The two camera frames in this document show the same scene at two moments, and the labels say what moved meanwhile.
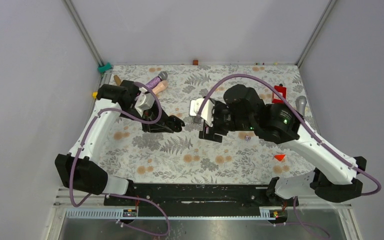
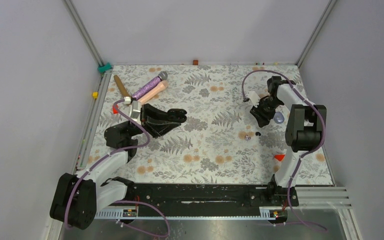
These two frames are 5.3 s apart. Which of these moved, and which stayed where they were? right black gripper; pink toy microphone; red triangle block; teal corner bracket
Moved: right black gripper
Stayed: teal corner bracket; red triangle block; pink toy microphone
